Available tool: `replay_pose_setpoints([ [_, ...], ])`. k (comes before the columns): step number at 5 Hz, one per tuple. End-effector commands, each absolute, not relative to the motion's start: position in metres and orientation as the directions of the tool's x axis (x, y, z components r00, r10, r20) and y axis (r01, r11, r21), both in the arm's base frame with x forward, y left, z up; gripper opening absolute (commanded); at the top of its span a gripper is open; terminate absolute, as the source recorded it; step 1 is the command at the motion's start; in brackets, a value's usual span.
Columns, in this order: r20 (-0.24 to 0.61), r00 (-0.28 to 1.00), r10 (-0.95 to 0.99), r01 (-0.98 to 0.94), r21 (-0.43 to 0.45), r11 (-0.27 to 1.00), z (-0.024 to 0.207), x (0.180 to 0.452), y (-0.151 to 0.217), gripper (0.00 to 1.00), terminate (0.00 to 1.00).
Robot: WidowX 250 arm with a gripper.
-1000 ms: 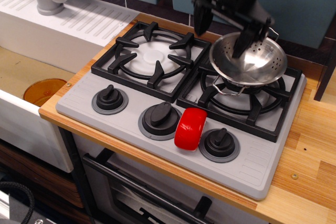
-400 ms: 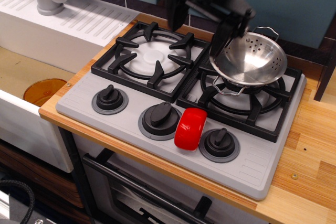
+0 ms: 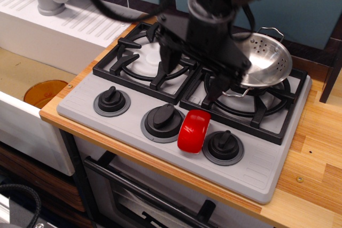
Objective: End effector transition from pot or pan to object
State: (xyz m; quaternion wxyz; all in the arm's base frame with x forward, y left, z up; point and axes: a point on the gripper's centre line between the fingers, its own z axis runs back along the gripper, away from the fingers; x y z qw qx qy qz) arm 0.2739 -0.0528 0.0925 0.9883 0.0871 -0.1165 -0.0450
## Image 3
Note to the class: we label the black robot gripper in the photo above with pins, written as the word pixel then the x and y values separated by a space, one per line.
pixel 204 36

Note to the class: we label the silver metal colander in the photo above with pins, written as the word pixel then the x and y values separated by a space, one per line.
pixel 271 62

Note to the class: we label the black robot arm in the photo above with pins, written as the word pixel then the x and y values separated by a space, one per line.
pixel 206 36

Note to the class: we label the red toy cheese wheel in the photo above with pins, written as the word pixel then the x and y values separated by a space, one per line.
pixel 193 131

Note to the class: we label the black left burner grate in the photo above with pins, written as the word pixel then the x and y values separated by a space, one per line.
pixel 135 63

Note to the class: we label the black burner grate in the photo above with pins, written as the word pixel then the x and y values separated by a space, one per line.
pixel 135 63
pixel 270 113

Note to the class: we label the black middle stove knob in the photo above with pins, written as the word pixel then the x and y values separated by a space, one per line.
pixel 162 124

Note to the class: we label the black stove knob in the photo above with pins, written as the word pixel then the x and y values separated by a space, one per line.
pixel 162 124
pixel 223 148
pixel 111 103

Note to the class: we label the grey toy stove top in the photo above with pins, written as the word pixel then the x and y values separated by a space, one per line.
pixel 255 176

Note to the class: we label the black right stove knob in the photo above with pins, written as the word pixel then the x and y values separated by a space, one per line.
pixel 223 148

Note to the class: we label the black right burner grate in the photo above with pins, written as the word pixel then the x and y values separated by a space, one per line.
pixel 270 113

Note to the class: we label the black left stove knob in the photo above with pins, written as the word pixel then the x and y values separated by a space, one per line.
pixel 111 103

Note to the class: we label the toy oven door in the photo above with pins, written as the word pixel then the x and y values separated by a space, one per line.
pixel 138 197

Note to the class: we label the orange plastic plate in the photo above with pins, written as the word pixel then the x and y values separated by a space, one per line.
pixel 40 94

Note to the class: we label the white toy sink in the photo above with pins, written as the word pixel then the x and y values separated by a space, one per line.
pixel 37 48

